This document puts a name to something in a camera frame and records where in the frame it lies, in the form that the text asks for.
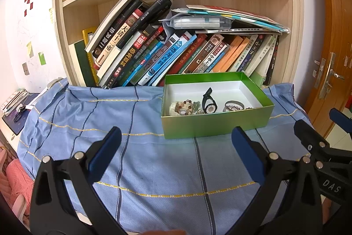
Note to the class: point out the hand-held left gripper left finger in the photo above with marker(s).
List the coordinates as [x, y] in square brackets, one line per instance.
[106, 155]

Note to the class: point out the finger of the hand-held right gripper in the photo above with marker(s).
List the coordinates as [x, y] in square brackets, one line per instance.
[339, 115]
[305, 133]

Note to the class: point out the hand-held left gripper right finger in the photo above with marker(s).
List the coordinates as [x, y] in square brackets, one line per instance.
[247, 155]

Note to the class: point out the green cardboard box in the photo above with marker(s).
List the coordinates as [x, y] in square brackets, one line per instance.
[214, 125]

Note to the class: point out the metal bangle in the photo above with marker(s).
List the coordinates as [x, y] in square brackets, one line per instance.
[233, 101]

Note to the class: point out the person's right forearm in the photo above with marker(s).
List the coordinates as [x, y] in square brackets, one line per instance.
[327, 210]

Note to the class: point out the person's left hand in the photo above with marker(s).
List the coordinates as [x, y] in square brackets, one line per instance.
[167, 232]

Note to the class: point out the silver door latch plate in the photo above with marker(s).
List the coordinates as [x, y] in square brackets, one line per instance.
[319, 72]

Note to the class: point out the blue checked cloth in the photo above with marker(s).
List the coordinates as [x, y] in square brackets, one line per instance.
[154, 163]

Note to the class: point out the black wristwatch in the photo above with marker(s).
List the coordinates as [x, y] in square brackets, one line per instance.
[209, 107]

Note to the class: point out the black desk mat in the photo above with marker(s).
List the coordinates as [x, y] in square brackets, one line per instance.
[16, 127]

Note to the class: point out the dark green hardcover book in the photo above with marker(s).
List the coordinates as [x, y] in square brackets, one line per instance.
[81, 64]

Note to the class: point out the pink knitted cloth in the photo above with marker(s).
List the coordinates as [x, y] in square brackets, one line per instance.
[16, 185]

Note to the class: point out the wooden door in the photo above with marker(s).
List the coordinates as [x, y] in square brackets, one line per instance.
[330, 17]

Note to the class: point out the stack of papers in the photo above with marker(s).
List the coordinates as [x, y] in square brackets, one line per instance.
[13, 100]

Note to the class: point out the row of leaning books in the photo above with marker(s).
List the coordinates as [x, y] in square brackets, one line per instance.
[154, 58]

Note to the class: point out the green sticky note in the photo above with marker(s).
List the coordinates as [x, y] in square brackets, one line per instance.
[41, 58]

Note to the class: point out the yellow-green sticky note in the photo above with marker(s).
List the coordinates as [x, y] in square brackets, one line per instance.
[29, 49]

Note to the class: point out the pile of flat booklets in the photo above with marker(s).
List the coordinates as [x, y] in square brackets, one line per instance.
[247, 14]

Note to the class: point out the wooden bookshelf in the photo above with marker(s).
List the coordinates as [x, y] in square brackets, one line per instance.
[59, 31]

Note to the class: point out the clear plastic pen case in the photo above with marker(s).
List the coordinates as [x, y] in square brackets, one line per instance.
[198, 22]

